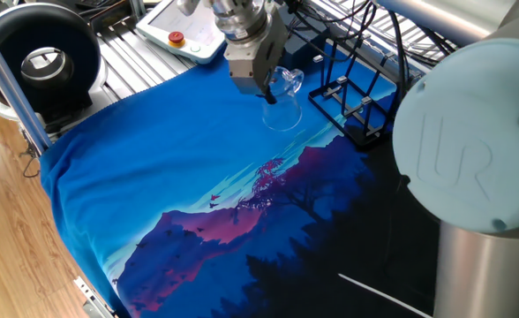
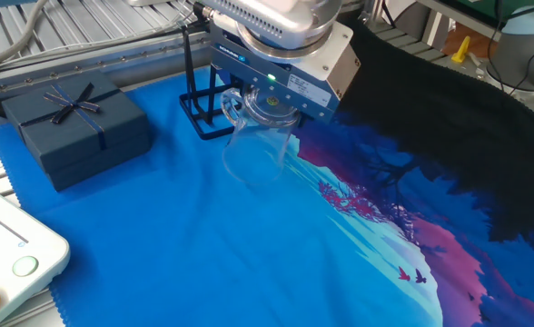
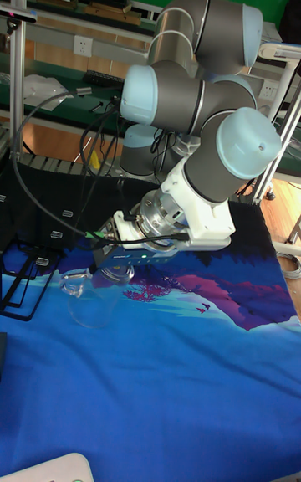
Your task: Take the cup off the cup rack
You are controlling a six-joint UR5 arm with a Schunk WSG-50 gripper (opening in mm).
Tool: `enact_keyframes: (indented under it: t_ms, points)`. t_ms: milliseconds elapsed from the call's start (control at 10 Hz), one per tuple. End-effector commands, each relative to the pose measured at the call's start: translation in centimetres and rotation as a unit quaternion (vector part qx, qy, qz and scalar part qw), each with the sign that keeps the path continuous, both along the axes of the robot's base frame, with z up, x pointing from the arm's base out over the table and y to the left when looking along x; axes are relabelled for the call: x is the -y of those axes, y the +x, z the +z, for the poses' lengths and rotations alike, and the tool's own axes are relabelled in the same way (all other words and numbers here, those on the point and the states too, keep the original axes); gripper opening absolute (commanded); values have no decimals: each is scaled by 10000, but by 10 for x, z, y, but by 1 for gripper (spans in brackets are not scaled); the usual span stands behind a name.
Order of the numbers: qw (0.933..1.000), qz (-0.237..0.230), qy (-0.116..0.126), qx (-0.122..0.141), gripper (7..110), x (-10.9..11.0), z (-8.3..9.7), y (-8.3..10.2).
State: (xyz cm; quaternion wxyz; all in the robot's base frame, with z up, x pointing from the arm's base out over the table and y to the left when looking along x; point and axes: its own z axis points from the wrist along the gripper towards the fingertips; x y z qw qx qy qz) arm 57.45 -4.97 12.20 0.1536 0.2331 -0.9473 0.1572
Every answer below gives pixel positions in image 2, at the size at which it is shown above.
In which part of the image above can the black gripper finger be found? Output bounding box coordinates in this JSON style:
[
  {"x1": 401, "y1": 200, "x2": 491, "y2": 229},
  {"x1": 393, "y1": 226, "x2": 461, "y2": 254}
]
[{"x1": 293, "y1": 111, "x2": 314, "y2": 135}]

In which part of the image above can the silver Schunk gripper body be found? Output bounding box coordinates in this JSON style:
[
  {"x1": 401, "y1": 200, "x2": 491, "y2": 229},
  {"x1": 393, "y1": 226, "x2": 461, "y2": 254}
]
[{"x1": 209, "y1": 21, "x2": 361, "y2": 124}]

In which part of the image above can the clear plastic cup with handle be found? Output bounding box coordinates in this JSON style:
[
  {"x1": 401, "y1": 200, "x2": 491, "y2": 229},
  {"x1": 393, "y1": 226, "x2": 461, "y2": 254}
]
[{"x1": 221, "y1": 84, "x2": 302, "y2": 185}]

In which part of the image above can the yellow plastic clamp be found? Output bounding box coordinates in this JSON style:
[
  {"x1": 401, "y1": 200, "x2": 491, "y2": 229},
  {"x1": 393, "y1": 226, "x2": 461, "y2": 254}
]
[{"x1": 450, "y1": 35, "x2": 471, "y2": 64}]

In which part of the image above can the blue landscape print cloth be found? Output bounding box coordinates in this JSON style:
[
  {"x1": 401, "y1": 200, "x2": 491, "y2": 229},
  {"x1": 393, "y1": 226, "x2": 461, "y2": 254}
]
[{"x1": 0, "y1": 20, "x2": 534, "y2": 327}]

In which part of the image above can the dark green table mat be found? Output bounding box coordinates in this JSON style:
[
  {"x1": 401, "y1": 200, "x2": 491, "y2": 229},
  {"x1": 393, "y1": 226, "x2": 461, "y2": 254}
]
[{"x1": 446, "y1": 0, "x2": 529, "y2": 26}]

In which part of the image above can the dark blue ribboned gift box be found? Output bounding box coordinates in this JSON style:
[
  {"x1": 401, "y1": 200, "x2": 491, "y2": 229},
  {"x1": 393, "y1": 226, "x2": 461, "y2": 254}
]
[{"x1": 1, "y1": 70, "x2": 154, "y2": 193}]

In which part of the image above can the white teach pendant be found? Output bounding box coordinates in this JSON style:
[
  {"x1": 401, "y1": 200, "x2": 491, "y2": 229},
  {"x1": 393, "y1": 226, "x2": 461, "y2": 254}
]
[{"x1": 0, "y1": 179, "x2": 72, "y2": 327}]

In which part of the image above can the black wire cup rack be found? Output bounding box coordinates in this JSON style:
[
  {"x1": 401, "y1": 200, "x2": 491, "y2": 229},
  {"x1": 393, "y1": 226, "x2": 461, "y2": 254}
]
[{"x1": 178, "y1": 22, "x2": 245, "y2": 141}]

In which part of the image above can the short aluminium profile post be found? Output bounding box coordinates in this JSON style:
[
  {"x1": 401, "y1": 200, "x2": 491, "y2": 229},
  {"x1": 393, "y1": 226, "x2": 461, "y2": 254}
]
[
  {"x1": 423, "y1": 8, "x2": 452, "y2": 52},
  {"x1": 360, "y1": 0, "x2": 386, "y2": 27}
]

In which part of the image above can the thick grey cable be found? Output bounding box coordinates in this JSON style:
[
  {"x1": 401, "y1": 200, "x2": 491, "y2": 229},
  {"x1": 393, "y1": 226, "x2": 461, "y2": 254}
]
[{"x1": 0, "y1": 0, "x2": 51, "y2": 74}]

